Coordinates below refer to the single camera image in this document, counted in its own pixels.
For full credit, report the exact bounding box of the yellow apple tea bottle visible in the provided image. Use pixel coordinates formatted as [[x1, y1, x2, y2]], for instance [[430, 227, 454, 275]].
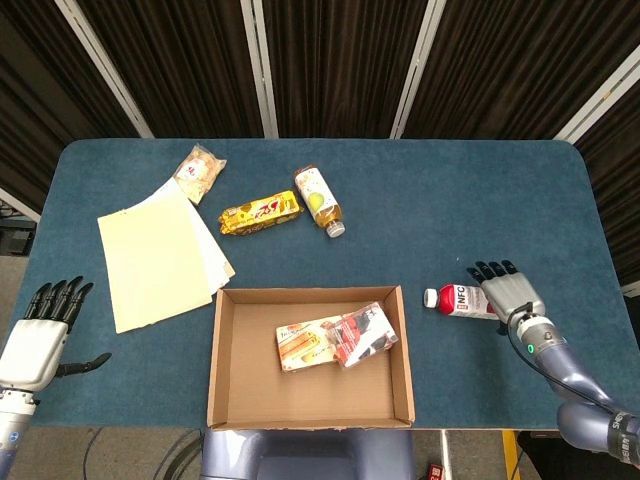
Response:
[[293, 168, 347, 238]]

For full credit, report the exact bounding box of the yellow floor tape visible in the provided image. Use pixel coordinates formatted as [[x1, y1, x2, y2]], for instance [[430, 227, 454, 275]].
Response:
[[501, 429, 519, 471]]

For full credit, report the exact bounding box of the white partition frame post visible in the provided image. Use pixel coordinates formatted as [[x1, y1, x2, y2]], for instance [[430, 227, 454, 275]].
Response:
[[53, 0, 155, 139], [0, 187, 42, 224], [388, 0, 447, 140], [553, 58, 640, 144], [239, 0, 280, 139]]

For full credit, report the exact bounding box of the gold biscuit packet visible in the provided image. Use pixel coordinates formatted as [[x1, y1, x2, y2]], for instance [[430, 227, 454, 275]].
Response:
[[217, 189, 305, 236]]

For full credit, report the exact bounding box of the white table leg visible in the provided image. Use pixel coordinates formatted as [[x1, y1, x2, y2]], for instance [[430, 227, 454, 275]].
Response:
[[438, 429, 451, 480]]

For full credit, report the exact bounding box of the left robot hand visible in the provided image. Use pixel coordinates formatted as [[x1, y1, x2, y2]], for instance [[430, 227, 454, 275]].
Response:
[[0, 275, 114, 394]]

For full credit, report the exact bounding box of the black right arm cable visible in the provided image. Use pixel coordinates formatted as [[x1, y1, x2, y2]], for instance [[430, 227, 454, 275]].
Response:
[[506, 302, 621, 416]]

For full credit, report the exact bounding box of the clear box of red candies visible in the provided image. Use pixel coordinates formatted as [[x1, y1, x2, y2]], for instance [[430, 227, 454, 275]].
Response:
[[327, 301, 400, 370]]

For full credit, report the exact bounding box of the clear snack bag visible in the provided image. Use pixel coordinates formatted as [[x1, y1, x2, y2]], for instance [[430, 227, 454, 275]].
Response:
[[173, 143, 227, 205]]

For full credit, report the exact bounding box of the white paper sheet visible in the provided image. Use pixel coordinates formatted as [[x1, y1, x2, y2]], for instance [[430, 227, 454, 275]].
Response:
[[149, 177, 236, 294]]

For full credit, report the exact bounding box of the dark pleated partition panel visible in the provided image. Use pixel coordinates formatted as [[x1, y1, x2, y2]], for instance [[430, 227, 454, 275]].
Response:
[[74, 0, 266, 139], [574, 94, 640, 286], [402, 0, 640, 140], [0, 0, 141, 211], [262, 0, 431, 139]]

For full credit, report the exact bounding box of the grey-blue robot torso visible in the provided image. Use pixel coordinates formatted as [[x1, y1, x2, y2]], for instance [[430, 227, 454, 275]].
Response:
[[199, 428, 416, 480]]

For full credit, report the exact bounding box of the blue felt table cover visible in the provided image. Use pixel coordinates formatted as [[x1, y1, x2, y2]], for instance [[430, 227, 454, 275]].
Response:
[[8, 138, 640, 431]]

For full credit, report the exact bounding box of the cream paper sheet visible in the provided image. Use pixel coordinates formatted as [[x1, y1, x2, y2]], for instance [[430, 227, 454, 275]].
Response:
[[96, 192, 215, 335]]

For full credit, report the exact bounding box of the thin grey floor cable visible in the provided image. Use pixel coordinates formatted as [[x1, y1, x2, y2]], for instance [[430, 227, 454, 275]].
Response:
[[82, 427, 104, 476]]

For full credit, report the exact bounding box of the red juice bottle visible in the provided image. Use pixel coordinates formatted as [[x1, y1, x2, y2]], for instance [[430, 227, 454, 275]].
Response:
[[423, 283, 501, 321]]

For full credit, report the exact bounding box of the open brown cardboard box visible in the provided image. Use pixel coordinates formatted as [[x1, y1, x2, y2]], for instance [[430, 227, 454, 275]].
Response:
[[206, 284, 416, 432]]

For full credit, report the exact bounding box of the black floor equipment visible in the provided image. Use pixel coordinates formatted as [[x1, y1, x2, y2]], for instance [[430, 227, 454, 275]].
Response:
[[517, 430, 566, 480]]

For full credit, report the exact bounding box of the thick grey floor cable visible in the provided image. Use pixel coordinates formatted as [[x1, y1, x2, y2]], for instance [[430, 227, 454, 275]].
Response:
[[152, 428, 204, 480]]

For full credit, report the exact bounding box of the orange snack packet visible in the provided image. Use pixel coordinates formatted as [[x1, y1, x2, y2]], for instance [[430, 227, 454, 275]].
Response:
[[274, 319, 341, 374]]

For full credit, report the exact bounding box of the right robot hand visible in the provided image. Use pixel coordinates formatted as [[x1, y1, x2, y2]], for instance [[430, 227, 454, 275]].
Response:
[[466, 259, 547, 336]]

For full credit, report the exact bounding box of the black equipment case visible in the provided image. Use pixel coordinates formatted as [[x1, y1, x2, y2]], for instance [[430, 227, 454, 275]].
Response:
[[0, 219, 37, 256]]

